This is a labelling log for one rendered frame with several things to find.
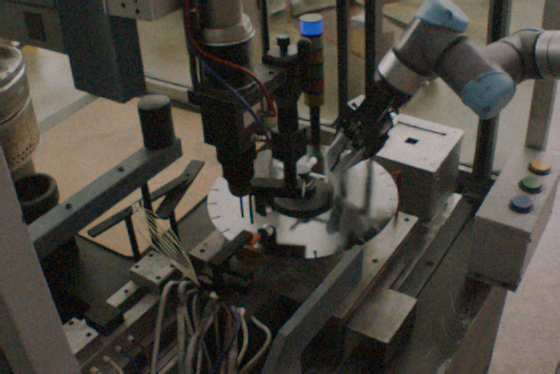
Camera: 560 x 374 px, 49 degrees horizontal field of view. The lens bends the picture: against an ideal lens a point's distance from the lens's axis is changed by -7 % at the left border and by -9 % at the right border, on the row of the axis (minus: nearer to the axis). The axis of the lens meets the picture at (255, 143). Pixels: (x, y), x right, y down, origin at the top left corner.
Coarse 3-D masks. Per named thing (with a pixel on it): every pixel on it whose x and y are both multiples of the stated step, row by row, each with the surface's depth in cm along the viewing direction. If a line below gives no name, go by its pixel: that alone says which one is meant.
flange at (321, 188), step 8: (312, 184) 111; (320, 184) 113; (328, 184) 113; (304, 192) 110; (312, 192) 111; (320, 192) 111; (328, 192) 111; (280, 200) 111; (288, 200) 110; (296, 200) 110; (304, 200) 110; (312, 200) 110; (320, 200) 110; (328, 200) 110; (280, 208) 110; (288, 208) 109; (296, 208) 108; (304, 208) 108; (312, 208) 108; (320, 208) 109
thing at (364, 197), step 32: (256, 160) 123; (320, 160) 122; (224, 192) 115; (352, 192) 113; (384, 192) 112; (224, 224) 108; (256, 224) 107; (288, 224) 106; (320, 224) 106; (352, 224) 105; (384, 224) 104; (320, 256) 99
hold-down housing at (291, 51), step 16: (288, 48) 91; (272, 64) 90; (288, 64) 89; (288, 80) 90; (272, 96) 94; (288, 96) 91; (288, 112) 95; (288, 128) 96; (304, 128) 97; (272, 144) 98; (288, 144) 96; (304, 144) 99; (288, 160) 97
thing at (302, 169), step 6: (312, 162) 113; (282, 168) 112; (300, 168) 110; (306, 168) 110; (300, 174) 109; (306, 174) 109; (312, 174) 109; (306, 180) 110; (318, 180) 109; (324, 180) 108; (306, 186) 111
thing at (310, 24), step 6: (300, 18) 128; (306, 18) 128; (312, 18) 127; (318, 18) 127; (300, 24) 128; (306, 24) 127; (312, 24) 126; (318, 24) 127; (300, 30) 129; (306, 30) 127; (312, 30) 127; (318, 30) 127
